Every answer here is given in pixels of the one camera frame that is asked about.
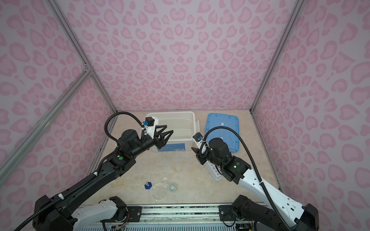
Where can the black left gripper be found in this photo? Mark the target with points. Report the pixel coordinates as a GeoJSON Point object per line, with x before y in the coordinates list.
{"type": "Point", "coordinates": [161, 141]}

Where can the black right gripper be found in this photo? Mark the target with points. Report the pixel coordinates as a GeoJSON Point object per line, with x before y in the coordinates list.
{"type": "Point", "coordinates": [199, 155]}

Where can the small cylinder blue hexagonal base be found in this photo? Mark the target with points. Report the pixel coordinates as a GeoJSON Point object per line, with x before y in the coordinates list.
{"type": "Point", "coordinates": [147, 185]}

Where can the clear glass petri dish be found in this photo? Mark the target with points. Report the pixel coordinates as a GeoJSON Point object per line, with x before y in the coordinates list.
{"type": "Point", "coordinates": [159, 191]}

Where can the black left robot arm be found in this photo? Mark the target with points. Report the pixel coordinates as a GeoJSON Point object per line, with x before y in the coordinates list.
{"type": "Point", "coordinates": [55, 213]}

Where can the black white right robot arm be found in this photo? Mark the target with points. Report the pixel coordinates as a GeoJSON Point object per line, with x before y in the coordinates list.
{"type": "Point", "coordinates": [236, 170]}

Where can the white plastic storage bin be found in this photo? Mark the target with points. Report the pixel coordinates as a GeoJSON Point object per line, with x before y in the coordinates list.
{"type": "Point", "coordinates": [184, 126]}

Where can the blue plastic bin lid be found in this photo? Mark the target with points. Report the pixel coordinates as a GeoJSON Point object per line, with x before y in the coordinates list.
{"type": "Point", "coordinates": [223, 120]}

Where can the white test tube rack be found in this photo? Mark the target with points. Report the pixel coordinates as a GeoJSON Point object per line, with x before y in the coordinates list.
{"type": "Point", "coordinates": [213, 171]}

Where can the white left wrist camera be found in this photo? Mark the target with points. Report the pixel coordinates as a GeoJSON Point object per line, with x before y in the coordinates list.
{"type": "Point", "coordinates": [149, 127]}

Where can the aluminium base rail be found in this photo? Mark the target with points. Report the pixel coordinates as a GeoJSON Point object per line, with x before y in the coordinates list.
{"type": "Point", "coordinates": [108, 211]}

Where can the diagonal aluminium frame bar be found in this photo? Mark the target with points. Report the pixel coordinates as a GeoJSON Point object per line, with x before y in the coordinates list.
{"type": "Point", "coordinates": [38, 131]}

